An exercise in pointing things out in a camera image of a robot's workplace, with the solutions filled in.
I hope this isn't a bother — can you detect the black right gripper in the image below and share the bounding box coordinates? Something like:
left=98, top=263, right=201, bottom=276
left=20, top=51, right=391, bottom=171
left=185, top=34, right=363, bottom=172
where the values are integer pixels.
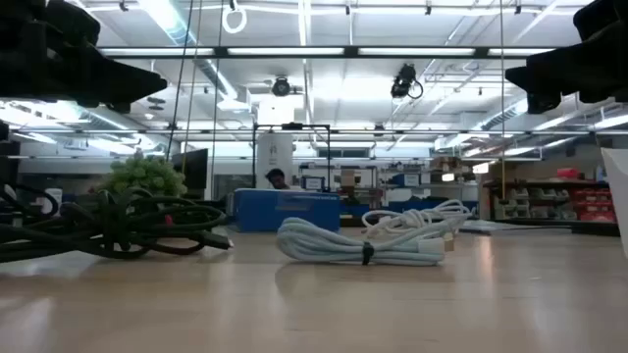
left=504, top=19, right=628, bottom=116

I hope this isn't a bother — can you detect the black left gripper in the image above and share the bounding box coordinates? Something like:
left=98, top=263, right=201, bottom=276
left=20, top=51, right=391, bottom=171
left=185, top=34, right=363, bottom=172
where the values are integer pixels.
left=0, top=0, right=169, bottom=115

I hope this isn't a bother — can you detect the black cable with red tie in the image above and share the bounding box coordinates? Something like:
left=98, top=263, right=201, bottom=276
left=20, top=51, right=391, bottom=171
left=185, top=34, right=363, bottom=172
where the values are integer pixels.
left=117, top=195, right=235, bottom=256

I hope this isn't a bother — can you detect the green grape bunch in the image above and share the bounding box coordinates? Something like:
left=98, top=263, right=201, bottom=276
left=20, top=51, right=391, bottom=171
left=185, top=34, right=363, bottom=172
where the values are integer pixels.
left=100, top=153, right=188, bottom=198

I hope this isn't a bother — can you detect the black monitor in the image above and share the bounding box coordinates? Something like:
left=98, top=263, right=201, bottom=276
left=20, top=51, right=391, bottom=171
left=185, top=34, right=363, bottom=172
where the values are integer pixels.
left=171, top=148, right=210, bottom=192

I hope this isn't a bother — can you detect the storage shelf with bins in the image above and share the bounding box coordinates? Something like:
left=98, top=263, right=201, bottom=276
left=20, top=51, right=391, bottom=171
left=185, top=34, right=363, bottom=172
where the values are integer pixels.
left=482, top=168, right=620, bottom=226

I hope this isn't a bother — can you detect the white plastic bin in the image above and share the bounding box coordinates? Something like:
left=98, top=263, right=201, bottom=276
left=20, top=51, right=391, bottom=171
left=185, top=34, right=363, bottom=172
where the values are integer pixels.
left=600, top=146, right=628, bottom=259

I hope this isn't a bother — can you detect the Yellowstone book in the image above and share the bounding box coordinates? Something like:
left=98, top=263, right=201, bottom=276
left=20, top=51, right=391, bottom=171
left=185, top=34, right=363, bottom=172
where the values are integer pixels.
left=459, top=219, right=573, bottom=235

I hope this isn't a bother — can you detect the white round pillar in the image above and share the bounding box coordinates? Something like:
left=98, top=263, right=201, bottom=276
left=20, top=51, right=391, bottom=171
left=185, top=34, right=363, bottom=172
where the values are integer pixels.
left=255, top=132, right=294, bottom=190

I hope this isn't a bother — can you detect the person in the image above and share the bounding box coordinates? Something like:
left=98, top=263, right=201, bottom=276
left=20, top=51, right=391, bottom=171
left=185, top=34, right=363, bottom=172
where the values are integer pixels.
left=264, top=168, right=291, bottom=191

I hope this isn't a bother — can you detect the blue PlayStation box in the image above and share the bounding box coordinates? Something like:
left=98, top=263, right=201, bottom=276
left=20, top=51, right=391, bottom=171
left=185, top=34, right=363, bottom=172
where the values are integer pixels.
left=232, top=187, right=341, bottom=233

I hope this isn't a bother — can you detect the white hanging ring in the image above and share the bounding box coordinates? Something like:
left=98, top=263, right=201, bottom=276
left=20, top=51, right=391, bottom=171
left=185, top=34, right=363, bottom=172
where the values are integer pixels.
left=221, top=3, right=248, bottom=35

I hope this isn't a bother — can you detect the black overhead camera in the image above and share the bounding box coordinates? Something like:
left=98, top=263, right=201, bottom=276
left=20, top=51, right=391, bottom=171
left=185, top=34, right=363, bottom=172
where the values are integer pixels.
left=390, top=63, right=425, bottom=101

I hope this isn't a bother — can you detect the black cable bundle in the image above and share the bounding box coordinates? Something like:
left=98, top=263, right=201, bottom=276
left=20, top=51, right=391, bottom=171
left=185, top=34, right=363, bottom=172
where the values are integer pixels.
left=0, top=183, right=163, bottom=264

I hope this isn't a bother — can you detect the white coiled cable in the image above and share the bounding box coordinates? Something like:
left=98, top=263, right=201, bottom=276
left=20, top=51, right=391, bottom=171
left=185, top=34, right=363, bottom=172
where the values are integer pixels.
left=361, top=198, right=472, bottom=237

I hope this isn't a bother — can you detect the black rig frame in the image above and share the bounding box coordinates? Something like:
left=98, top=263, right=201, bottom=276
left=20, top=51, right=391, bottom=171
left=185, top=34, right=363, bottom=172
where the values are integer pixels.
left=95, top=45, right=558, bottom=61

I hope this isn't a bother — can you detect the light blue coiled cable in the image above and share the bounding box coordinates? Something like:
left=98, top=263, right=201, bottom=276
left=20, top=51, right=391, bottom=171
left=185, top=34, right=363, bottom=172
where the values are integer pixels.
left=276, top=217, right=455, bottom=268

